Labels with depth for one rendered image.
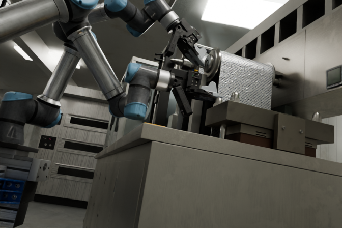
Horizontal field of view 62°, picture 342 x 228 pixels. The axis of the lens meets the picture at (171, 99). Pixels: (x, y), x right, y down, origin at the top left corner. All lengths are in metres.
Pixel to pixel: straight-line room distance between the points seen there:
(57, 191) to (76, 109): 1.61
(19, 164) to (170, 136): 0.78
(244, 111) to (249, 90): 0.28
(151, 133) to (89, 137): 5.24
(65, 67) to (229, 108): 0.88
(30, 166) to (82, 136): 4.66
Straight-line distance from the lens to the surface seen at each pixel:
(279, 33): 1.47
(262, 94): 1.19
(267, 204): 0.85
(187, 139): 0.74
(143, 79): 0.97
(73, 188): 5.94
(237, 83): 1.14
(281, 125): 0.94
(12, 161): 1.35
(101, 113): 5.99
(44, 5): 0.93
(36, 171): 1.31
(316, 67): 1.18
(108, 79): 1.06
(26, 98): 1.42
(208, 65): 1.16
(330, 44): 1.17
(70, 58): 1.47
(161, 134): 0.72
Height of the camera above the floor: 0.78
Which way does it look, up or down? 15 degrees up
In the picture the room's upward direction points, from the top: 9 degrees clockwise
